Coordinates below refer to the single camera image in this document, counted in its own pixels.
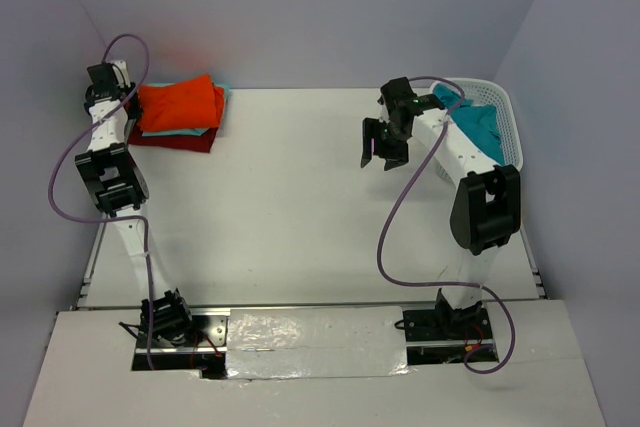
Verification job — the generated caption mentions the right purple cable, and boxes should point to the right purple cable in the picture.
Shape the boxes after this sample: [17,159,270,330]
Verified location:
[375,75,518,376]

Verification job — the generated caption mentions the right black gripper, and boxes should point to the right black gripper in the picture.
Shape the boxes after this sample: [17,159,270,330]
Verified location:
[361,117,410,171]

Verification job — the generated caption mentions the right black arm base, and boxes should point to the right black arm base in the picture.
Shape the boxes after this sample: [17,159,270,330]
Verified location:
[394,293,498,366]

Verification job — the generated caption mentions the white laundry basket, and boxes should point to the white laundry basket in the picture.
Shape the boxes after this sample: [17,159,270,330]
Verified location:
[418,78,523,184]

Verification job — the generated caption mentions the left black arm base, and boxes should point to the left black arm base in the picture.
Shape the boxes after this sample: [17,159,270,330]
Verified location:
[118,290,228,380]

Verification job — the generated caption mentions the dark teal t shirt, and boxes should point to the dark teal t shirt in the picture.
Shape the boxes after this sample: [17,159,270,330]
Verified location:
[432,83,505,165]

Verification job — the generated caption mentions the orange t shirt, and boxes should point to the orange t shirt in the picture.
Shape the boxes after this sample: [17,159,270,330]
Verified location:
[138,74,227,133]

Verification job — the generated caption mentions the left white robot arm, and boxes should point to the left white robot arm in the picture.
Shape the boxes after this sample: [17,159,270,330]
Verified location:
[74,61,196,347]

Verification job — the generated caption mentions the shiny taped white panel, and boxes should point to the shiny taped white panel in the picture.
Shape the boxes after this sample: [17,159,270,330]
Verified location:
[225,306,409,380]

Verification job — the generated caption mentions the dark red t shirt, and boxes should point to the dark red t shirt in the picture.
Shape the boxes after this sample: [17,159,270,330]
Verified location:
[128,127,217,153]

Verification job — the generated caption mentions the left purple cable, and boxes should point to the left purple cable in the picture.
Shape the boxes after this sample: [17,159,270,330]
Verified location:
[47,33,157,371]

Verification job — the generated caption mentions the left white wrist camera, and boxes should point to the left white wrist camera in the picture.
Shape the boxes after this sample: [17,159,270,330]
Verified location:
[111,60,133,89]

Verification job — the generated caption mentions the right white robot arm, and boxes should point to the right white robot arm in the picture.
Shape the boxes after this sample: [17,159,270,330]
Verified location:
[361,77,521,338]

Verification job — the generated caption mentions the purple cable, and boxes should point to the purple cable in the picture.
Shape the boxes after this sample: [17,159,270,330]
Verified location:
[47,33,157,371]
[375,75,518,376]

